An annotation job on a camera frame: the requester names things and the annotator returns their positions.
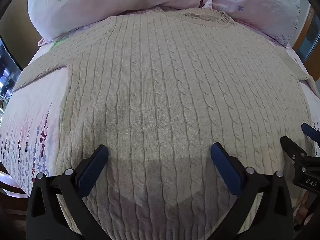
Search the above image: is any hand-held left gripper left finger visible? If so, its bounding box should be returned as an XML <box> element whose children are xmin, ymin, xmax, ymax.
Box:
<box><xmin>26</xmin><ymin>144</ymin><xmax>109</xmax><ymax>240</ymax></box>

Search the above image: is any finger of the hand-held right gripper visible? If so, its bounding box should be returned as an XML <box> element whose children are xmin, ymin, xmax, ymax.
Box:
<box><xmin>301</xmin><ymin>123</ymin><xmax>320</xmax><ymax>146</ymax></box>
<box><xmin>280</xmin><ymin>135</ymin><xmax>308</xmax><ymax>165</ymax></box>

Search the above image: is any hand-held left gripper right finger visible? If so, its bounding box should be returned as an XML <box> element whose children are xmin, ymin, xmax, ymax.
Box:
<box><xmin>210</xmin><ymin>142</ymin><xmax>296</xmax><ymax>240</ymax></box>

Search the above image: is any wooden door frame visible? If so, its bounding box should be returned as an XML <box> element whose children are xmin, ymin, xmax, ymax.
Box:
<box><xmin>292</xmin><ymin>4</ymin><xmax>320</xmax><ymax>64</ymax></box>

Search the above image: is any cream cable-knit sweater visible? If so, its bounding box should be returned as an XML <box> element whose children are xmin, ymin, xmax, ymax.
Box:
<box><xmin>12</xmin><ymin>7</ymin><xmax>314</xmax><ymax>240</ymax></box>

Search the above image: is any pink floral pillow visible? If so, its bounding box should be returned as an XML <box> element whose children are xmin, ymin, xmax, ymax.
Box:
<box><xmin>202</xmin><ymin>0</ymin><xmax>301</xmax><ymax>47</ymax></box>
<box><xmin>26</xmin><ymin>0</ymin><xmax>213</xmax><ymax>42</ymax></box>

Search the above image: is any pink floral bedsheet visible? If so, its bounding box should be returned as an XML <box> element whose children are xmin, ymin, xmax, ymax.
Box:
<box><xmin>0</xmin><ymin>11</ymin><xmax>320</xmax><ymax>230</ymax></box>

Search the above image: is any dark screen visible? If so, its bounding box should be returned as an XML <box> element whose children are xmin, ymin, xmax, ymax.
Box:
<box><xmin>0</xmin><ymin>36</ymin><xmax>22</xmax><ymax>102</ymax></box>

